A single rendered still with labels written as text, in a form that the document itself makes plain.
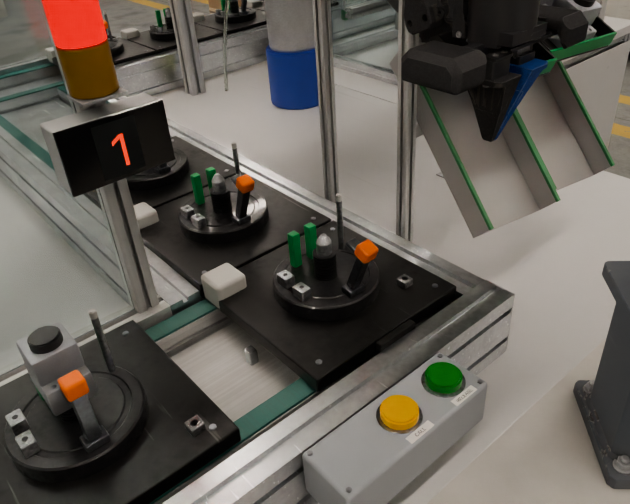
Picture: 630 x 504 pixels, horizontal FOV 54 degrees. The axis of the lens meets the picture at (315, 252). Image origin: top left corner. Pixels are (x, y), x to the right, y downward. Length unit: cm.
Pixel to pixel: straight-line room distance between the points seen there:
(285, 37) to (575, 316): 102
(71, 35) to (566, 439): 69
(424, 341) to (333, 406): 15
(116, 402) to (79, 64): 34
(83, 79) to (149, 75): 126
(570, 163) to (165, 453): 74
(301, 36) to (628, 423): 121
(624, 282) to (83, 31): 59
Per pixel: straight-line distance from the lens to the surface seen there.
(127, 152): 69
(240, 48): 206
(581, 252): 112
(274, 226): 95
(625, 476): 77
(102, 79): 67
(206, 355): 82
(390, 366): 72
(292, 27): 163
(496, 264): 106
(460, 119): 94
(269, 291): 81
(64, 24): 65
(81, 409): 62
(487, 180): 92
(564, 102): 108
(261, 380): 77
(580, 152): 108
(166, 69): 194
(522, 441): 79
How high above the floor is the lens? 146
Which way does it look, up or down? 34 degrees down
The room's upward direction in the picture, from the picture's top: 4 degrees counter-clockwise
